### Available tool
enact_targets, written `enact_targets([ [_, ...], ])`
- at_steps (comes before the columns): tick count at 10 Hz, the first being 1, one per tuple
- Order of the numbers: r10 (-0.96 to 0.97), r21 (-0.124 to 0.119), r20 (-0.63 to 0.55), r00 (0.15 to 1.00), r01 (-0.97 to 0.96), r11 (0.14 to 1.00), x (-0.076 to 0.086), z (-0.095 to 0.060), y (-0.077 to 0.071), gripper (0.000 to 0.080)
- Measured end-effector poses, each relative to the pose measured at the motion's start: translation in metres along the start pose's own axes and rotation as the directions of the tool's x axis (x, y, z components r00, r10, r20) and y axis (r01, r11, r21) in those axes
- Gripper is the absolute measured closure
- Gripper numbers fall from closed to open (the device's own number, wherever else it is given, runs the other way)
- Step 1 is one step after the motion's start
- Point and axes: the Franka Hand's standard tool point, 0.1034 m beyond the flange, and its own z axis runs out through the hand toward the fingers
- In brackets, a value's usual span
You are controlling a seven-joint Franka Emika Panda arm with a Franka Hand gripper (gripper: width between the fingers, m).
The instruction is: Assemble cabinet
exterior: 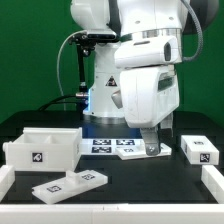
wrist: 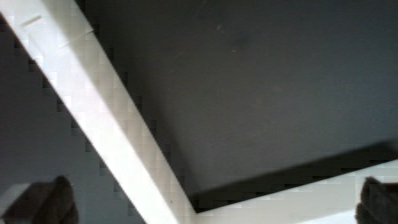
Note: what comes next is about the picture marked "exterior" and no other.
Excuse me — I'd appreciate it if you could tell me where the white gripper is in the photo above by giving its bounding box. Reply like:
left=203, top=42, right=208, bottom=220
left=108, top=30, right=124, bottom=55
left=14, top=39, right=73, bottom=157
left=120, top=65, right=179, bottom=156

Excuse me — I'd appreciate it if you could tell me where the white door panel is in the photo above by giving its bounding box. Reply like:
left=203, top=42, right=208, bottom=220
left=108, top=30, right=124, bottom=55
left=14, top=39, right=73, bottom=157
left=115, top=140, right=172, bottom=160
left=32, top=170, right=108, bottom=204

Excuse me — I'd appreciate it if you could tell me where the white cabinet body box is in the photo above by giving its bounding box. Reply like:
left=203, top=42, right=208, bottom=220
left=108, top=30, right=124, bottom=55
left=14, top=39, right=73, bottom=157
left=2, top=128, right=82, bottom=172

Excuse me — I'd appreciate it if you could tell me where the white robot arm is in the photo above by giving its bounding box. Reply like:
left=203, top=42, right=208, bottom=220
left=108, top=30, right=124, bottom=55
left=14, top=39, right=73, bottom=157
left=70, top=0, right=219, bottom=156

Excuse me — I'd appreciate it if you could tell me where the white cabinet top block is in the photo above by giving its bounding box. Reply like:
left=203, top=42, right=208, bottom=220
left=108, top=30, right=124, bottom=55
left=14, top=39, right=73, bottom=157
left=181, top=135, right=219, bottom=165

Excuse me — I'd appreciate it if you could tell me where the white right fence block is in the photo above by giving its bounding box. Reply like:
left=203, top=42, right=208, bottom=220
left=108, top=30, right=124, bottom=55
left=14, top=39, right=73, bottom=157
left=201, top=165, right=224, bottom=204

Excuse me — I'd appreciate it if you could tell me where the white fence block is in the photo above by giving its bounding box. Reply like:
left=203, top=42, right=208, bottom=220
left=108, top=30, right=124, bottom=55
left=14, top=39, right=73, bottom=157
left=0, top=165, right=15, bottom=202
left=201, top=165, right=224, bottom=204

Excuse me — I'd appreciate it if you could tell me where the white marker base sheet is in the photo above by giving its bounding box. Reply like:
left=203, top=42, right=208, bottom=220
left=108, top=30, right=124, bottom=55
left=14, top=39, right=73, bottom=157
left=80, top=138, right=142, bottom=155

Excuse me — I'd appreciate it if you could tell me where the white door panel front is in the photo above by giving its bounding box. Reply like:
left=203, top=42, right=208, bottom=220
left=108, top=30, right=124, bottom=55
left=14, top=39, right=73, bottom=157
left=32, top=170, right=108, bottom=204

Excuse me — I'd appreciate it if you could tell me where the white left fence block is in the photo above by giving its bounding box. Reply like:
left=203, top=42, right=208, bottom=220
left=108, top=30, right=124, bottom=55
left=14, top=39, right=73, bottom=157
left=0, top=165, right=15, bottom=202

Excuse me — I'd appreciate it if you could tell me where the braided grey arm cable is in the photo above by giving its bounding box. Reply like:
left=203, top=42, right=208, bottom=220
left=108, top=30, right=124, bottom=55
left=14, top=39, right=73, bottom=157
left=181, top=0, right=204, bottom=63

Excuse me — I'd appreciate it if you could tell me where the white front fence rail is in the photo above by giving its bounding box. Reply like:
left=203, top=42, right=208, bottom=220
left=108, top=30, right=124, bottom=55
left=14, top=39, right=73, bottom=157
left=0, top=204, right=224, bottom=224

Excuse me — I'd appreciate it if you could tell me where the black camera on stand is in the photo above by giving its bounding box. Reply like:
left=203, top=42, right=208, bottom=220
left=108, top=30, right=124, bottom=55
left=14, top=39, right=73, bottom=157
left=69, top=30, right=123, bottom=123

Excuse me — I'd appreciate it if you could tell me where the grey camera cable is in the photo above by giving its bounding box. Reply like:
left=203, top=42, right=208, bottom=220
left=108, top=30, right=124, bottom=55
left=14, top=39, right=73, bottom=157
left=55, top=30, right=88, bottom=112

